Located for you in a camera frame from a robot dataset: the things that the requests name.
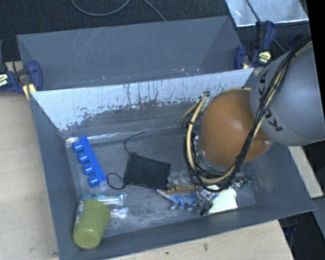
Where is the grey metal bin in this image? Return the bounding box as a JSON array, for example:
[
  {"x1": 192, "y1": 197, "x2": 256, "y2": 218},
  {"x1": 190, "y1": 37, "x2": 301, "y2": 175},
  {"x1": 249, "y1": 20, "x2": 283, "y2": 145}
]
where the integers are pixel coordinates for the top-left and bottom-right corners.
[{"x1": 15, "y1": 0, "x2": 320, "y2": 260}]

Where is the blue block with four pegs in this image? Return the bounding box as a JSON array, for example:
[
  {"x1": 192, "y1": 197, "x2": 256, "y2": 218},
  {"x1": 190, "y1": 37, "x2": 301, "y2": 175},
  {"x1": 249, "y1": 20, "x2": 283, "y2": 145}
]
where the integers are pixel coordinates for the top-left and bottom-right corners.
[{"x1": 70, "y1": 132, "x2": 110, "y2": 196}]

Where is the pale yellow sponge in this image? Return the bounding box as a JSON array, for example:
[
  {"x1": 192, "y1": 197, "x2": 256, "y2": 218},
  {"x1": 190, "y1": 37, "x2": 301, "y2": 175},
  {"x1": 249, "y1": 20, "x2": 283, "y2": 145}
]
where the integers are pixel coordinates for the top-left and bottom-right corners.
[{"x1": 205, "y1": 187, "x2": 240, "y2": 215}]

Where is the clear plastic packet blue print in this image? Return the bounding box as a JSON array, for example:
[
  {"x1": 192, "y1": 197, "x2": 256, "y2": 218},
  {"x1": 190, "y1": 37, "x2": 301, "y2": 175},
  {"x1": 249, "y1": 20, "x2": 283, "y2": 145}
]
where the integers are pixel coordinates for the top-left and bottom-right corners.
[{"x1": 74, "y1": 188, "x2": 132, "y2": 228}]

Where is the pale wood board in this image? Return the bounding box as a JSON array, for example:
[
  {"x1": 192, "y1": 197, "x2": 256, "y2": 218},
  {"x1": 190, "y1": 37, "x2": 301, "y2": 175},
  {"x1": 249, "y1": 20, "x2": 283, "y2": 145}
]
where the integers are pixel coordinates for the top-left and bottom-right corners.
[{"x1": 0, "y1": 87, "x2": 62, "y2": 260}]

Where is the brown toy animal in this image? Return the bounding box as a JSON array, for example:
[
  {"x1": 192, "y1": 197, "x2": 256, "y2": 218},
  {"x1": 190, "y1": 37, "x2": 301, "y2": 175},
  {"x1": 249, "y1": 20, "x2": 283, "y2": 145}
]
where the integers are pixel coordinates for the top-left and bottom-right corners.
[{"x1": 165, "y1": 182, "x2": 197, "y2": 197}]

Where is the black cloth pouch with cord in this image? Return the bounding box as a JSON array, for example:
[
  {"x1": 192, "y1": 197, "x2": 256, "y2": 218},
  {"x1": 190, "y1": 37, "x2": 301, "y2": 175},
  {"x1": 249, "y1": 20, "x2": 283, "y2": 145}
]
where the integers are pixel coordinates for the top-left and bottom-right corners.
[{"x1": 100, "y1": 126, "x2": 176, "y2": 200}]

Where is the yellow-green plastic cup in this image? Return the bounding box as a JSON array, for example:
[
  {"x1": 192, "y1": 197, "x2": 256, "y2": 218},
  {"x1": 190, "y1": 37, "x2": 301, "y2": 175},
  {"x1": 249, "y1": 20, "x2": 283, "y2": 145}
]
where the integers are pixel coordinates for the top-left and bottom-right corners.
[{"x1": 66, "y1": 195, "x2": 117, "y2": 252}]

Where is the blue toy dinosaur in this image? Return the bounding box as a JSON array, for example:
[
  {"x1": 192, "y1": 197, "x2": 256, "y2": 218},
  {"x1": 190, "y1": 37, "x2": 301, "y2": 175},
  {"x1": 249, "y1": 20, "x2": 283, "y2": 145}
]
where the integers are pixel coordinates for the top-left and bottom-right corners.
[{"x1": 156, "y1": 182, "x2": 201, "y2": 216}]

